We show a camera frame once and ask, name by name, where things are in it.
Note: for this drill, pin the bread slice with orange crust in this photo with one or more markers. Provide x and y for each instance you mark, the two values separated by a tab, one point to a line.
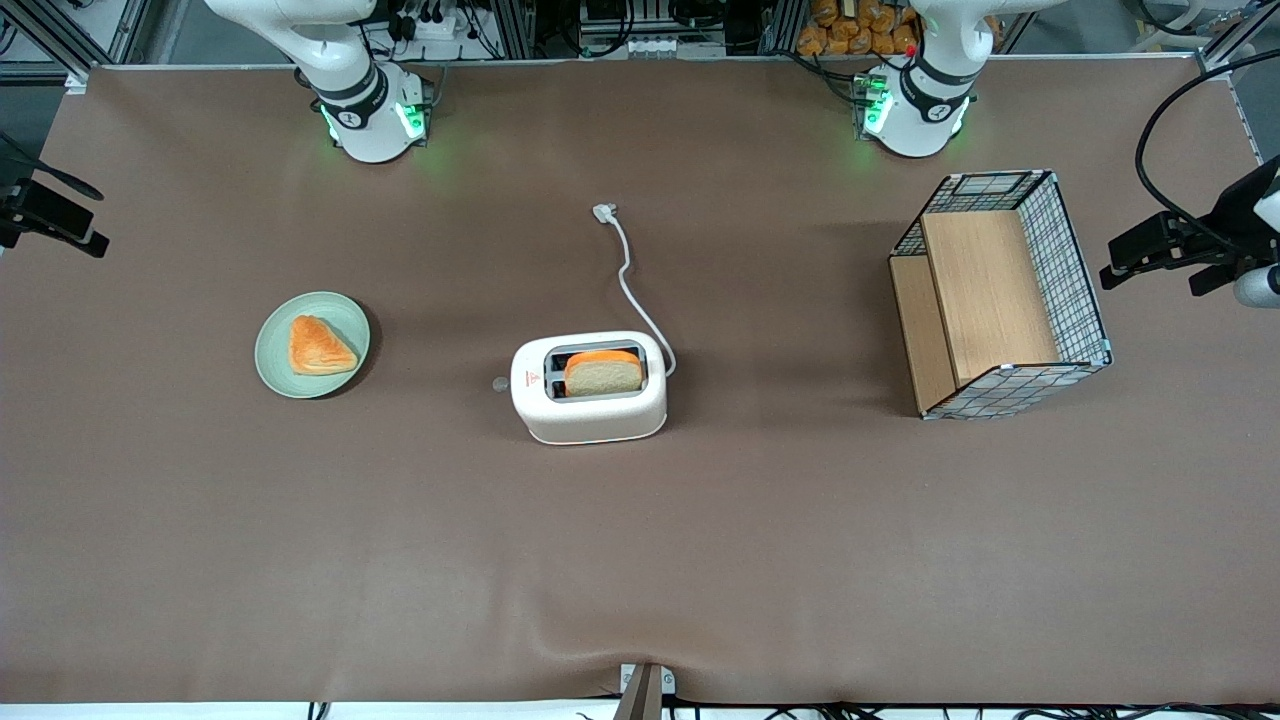
605	378

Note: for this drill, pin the bag of bread rolls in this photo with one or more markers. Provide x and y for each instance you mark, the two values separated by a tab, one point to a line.
850	35

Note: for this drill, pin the pale green round plate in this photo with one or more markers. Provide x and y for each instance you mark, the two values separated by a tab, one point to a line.
275	360

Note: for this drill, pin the white two-slot toaster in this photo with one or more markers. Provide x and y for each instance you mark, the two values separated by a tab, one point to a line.
600	420

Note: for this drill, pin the white power strip with plugs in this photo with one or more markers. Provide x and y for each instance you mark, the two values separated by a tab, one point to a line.
430	28

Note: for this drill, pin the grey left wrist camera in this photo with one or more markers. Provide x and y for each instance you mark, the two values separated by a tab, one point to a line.
1258	288

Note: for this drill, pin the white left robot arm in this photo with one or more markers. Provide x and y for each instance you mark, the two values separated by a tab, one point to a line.
925	115

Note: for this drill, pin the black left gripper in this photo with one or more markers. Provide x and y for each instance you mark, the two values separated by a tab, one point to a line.
1226	218

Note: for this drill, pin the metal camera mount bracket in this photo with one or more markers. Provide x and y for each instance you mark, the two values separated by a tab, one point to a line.
645	695

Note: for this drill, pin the aluminium profile frame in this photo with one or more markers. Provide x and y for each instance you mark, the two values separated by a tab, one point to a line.
1225	45
75	60

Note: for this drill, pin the white terminal block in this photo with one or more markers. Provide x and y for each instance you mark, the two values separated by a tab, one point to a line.
670	47

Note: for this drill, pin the triangular orange pastry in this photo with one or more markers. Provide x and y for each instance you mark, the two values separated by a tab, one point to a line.
318	348

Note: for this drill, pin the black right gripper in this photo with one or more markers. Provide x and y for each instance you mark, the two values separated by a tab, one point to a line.
12	208

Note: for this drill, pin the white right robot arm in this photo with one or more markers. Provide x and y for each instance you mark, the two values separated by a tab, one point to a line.
370	120

